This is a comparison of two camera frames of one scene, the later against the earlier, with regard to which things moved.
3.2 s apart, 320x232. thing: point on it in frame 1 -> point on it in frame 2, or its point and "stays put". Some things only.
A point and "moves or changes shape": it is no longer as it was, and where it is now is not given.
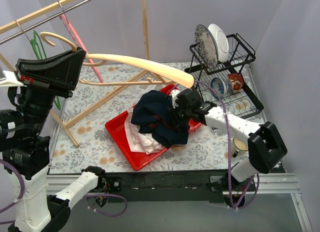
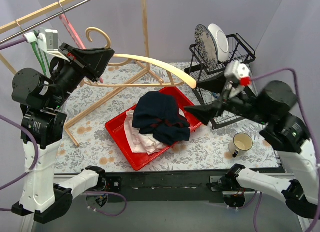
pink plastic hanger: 77,41 stays put
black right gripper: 180,108 -> 222,105
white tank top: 139,142 stays put
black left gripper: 43,84 -> 81,64
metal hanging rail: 13,35 stays put
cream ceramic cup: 241,144 stays put
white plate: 222,41 stays put
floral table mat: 105,92 stays put
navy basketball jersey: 150,111 stays put
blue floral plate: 207,47 stays put
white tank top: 128,124 moves or changes shape
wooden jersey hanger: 93,59 -> 187,80
